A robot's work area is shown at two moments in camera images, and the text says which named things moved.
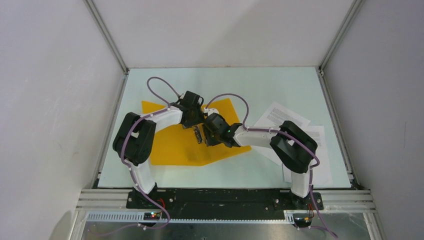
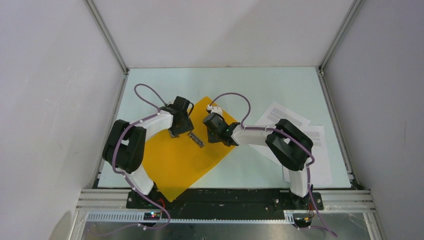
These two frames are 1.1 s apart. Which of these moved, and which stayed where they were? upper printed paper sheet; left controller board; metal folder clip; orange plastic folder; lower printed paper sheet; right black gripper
Moved: orange plastic folder; metal folder clip
Stayed: lower printed paper sheet; upper printed paper sheet; left controller board; right black gripper
